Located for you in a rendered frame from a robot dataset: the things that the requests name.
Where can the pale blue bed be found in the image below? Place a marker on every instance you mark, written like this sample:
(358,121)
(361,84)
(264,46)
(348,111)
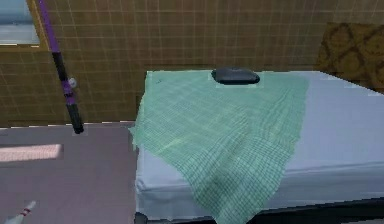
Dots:
(340,140)

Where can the green checked blanket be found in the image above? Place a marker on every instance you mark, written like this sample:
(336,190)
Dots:
(220,133)

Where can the dark grey pillow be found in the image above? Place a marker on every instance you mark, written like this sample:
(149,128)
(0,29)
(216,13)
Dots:
(235,76)

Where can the purple and black fishing rod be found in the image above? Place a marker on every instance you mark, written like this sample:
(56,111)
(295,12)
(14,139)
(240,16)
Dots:
(65,85)

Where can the brown patterned pillow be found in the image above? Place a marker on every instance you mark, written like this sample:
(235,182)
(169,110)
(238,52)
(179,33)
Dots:
(355,53)

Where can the window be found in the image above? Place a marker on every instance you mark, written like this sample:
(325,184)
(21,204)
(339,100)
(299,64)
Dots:
(16,23)

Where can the white bowling pin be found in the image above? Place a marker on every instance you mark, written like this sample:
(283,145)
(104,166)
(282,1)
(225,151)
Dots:
(18,216)

